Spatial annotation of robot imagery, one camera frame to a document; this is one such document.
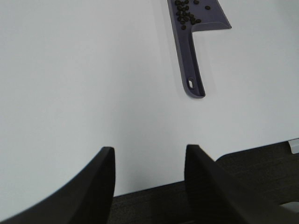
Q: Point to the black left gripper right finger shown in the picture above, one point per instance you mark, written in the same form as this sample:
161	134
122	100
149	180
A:
216	197

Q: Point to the pile of coffee beans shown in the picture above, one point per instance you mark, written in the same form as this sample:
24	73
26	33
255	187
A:
183	13

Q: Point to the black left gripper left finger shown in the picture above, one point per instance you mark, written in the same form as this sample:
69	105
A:
85	199

